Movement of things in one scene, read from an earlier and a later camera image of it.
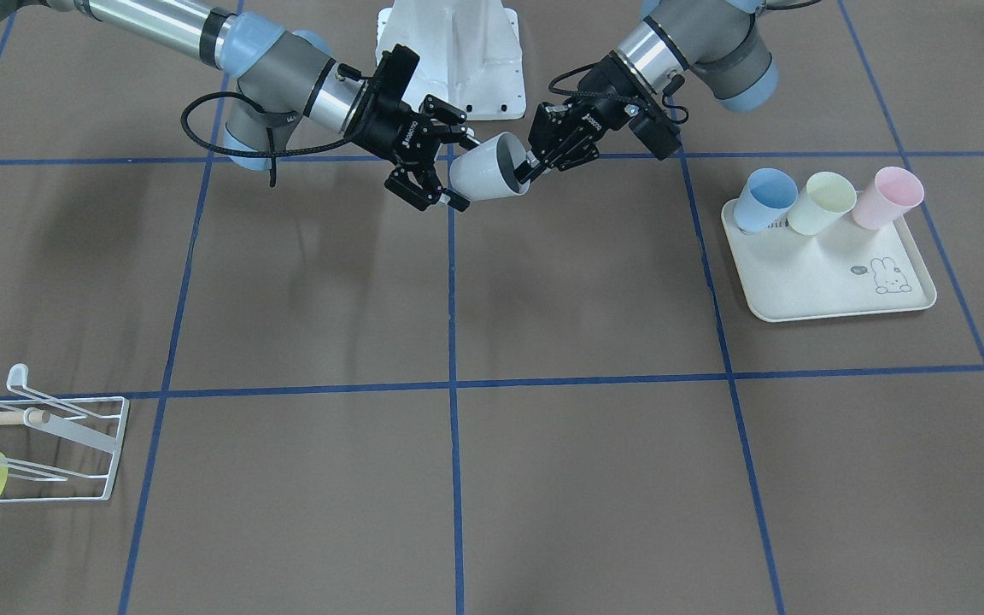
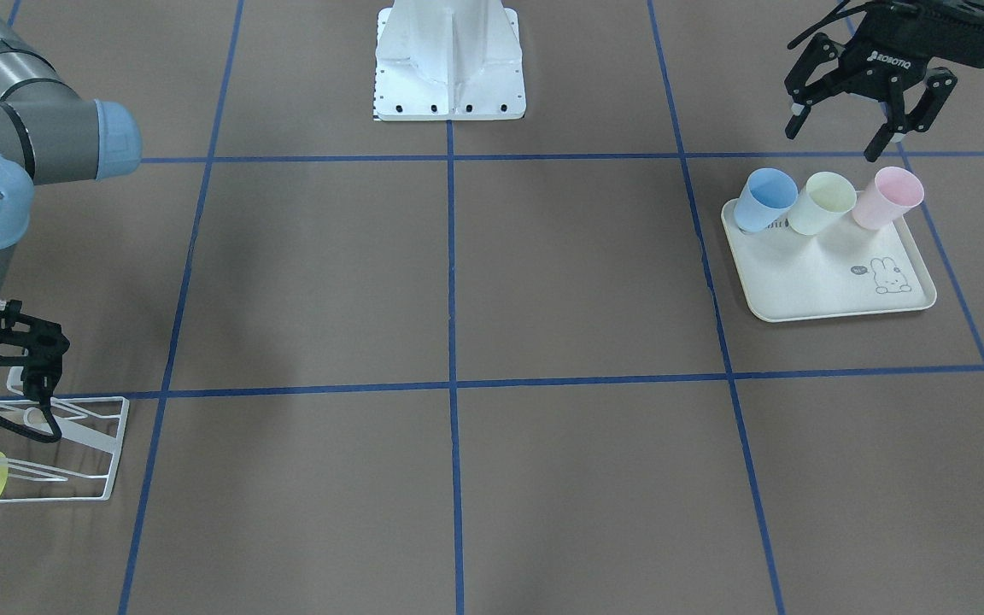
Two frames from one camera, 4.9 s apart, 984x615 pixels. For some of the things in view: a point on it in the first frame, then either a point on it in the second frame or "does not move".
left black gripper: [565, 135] to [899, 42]
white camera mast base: [469, 51] does not move
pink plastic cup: [894, 191] does not move
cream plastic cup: [827, 196] does not move
